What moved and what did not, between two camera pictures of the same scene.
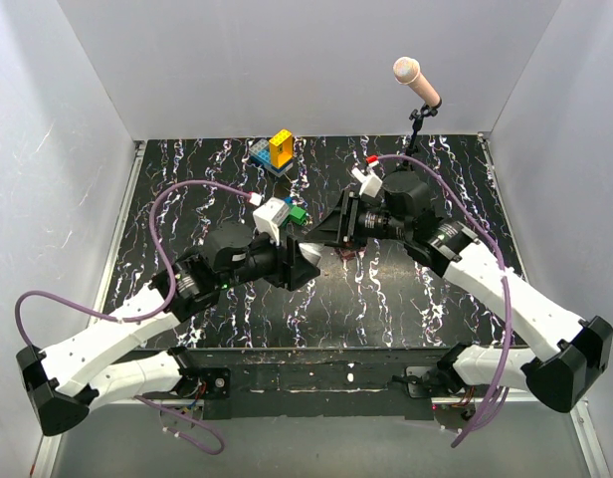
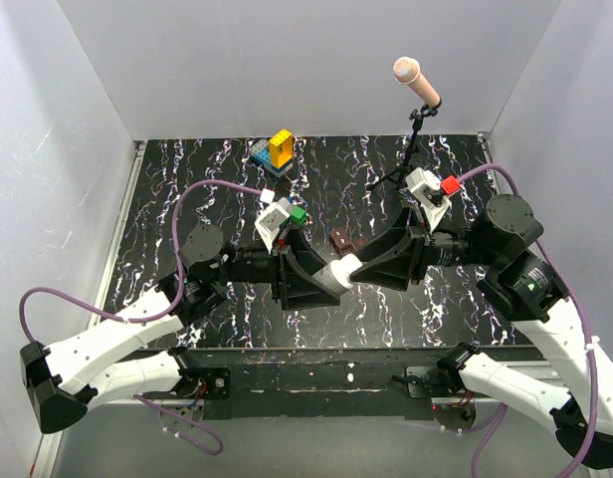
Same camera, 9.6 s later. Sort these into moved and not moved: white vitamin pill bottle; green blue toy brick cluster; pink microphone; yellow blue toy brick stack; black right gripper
Moved: black right gripper; white vitamin pill bottle
Not moved: green blue toy brick cluster; yellow blue toy brick stack; pink microphone
